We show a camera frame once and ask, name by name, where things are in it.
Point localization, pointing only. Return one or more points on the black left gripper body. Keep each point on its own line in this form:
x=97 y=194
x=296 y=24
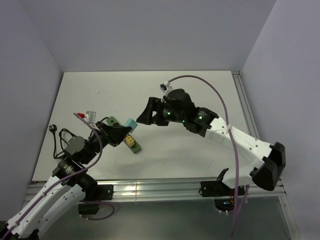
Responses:
x=95 y=143

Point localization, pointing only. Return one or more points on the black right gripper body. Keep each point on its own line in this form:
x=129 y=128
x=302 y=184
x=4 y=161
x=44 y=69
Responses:
x=166 y=114

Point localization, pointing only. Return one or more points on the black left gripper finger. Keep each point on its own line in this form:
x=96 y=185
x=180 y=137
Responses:
x=116 y=140
x=113 y=132

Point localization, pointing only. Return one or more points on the yellow plug adapter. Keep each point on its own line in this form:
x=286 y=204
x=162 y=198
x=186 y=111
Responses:
x=130 y=141

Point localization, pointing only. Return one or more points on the light blue plug adapter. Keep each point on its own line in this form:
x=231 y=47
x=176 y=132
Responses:
x=131 y=123

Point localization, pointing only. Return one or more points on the green power strip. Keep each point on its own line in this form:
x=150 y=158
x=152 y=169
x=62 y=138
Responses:
x=112 y=121

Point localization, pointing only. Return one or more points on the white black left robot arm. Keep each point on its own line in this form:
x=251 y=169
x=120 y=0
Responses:
x=69 y=183

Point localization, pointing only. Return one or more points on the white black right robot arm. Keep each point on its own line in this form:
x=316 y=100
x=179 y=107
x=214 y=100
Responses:
x=266 y=161

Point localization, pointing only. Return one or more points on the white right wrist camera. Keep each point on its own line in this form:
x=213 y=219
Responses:
x=166 y=88

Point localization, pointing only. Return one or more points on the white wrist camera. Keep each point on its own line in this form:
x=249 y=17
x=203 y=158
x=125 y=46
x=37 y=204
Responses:
x=89 y=116
x=166 y=88

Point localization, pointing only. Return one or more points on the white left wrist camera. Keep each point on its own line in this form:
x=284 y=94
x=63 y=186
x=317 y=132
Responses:
x=89 y=116

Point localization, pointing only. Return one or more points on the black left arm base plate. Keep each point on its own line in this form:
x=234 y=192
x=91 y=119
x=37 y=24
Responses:
x=105 y=192

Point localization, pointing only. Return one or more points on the aluminium side rail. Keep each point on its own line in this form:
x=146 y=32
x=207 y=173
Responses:
x=244 y=102

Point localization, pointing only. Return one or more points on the aluminium front rail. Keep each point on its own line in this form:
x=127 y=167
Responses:
x=148 y=190

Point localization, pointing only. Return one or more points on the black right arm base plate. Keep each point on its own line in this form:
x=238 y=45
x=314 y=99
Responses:
x=215 y=189

